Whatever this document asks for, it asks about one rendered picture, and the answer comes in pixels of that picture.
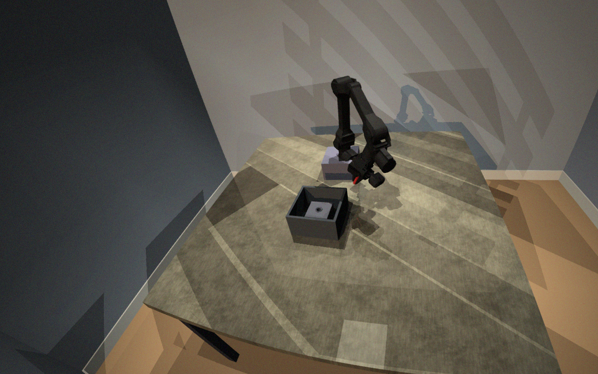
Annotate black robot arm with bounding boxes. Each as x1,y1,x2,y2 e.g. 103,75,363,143
331,76,396,177

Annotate white square plate with hole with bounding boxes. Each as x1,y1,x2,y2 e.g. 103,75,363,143
305,202,334,219

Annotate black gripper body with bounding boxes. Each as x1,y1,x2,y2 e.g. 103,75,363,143
341,149,385,188

